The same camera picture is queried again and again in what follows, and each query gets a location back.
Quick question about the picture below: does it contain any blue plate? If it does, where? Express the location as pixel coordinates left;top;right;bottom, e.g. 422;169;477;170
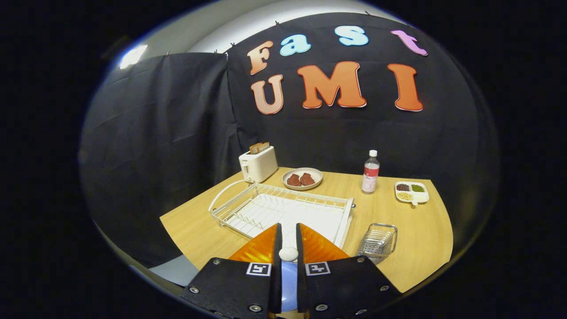
281;261;299;313

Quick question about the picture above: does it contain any ceiling light panel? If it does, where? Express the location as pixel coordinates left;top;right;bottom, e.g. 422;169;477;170
119;44;148;70

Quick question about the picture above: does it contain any clear bottle red label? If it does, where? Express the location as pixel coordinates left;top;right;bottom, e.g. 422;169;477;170
361;150;381;194

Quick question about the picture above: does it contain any white toaster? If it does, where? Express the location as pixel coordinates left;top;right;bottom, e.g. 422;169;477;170
239;148;279;183

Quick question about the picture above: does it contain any white drainer tray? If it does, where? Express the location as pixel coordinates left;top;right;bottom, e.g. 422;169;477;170
230;194;348;249

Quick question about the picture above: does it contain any white toaster cable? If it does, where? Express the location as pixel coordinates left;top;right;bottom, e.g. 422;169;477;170
208;179;246;212

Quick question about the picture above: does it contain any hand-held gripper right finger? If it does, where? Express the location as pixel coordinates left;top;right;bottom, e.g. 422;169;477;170
296;223;403;319

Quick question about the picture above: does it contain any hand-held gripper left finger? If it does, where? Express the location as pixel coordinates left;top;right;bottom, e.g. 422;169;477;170
181;223;283;319

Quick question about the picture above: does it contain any metal wire basket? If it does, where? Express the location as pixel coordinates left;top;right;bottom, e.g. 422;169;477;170
357;223;398;265

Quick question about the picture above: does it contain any white divided dish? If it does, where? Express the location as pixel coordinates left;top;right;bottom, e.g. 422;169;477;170
395;181;430;207

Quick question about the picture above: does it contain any white wire dish rack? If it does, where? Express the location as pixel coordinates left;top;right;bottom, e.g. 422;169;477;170
212;183;356;249

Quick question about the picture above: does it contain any beige round dish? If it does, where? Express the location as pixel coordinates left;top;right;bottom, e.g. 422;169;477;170
282;167;323;191

